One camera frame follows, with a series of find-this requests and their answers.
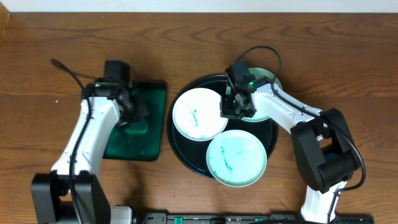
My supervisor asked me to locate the black rectangular sponge tray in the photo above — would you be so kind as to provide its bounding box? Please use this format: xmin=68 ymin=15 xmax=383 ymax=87
xmin=103 ymin=80 xmax=167 ymax=161

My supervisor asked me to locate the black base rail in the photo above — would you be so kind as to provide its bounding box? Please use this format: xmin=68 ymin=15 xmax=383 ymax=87
xmin=132 ymin=212 xmax=375 ymax=224

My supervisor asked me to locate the green sponge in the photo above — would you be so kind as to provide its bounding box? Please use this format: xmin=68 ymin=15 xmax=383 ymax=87
xmin=124 ymin=119 xmax=149 ymax=135

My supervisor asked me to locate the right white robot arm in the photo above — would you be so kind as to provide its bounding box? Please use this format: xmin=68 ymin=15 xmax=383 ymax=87
xmin=220 ymin=78 xmax=366 ymax=223

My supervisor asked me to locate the white plate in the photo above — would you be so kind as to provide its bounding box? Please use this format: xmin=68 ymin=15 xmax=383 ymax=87
xmin=172 ymin=88 xmax=228 ymax=141

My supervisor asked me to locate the mint green plate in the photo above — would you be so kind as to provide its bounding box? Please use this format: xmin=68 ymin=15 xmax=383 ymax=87
xmin=226 ymin=67 xmax=274 ymax=123
xmin=206 ymin=129 xmax=267 ymax=188

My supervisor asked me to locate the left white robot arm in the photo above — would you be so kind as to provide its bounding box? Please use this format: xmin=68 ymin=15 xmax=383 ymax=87
xmin=30 ymin=78 xmax=134 ymax=223

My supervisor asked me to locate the round black tray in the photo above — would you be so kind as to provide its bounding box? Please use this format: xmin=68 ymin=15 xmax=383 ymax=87
xmin=167 ymin=74 xmax=279 ymax=179

